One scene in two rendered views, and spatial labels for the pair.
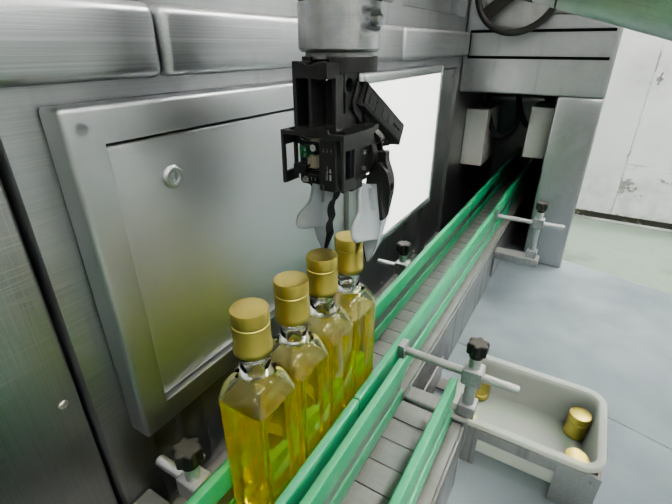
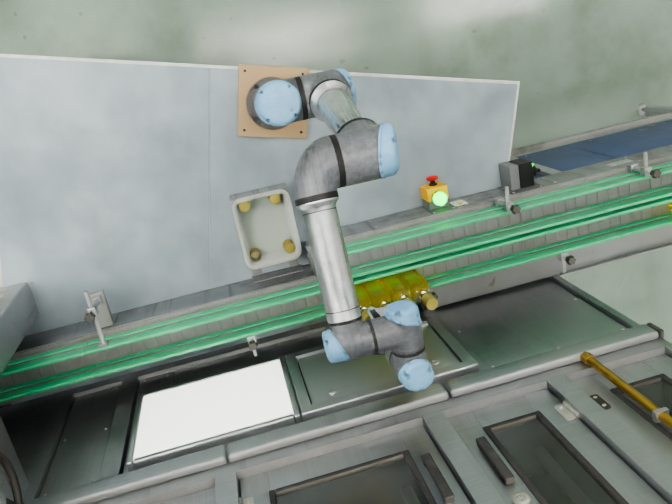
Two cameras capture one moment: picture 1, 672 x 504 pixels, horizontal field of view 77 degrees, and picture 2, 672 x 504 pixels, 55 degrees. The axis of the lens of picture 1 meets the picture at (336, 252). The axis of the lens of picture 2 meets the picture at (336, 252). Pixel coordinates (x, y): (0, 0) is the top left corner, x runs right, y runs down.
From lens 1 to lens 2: 1.60 m
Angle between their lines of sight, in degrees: 63
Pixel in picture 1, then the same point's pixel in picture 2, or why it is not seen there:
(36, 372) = (468, 337)
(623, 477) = (248, 175)
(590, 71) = not seen: outside the picture
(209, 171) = not seen: hidden behind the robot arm
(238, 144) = not seen: hidden behind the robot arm
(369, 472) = (366, 258)
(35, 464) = (465, 322)
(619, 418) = (205, 187)
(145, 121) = (450, 367)
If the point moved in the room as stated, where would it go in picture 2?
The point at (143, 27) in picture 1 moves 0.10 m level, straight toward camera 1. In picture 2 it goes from (453, 386) to (472, 351)
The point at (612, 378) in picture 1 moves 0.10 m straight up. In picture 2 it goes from (169, 199) to (168, 206)
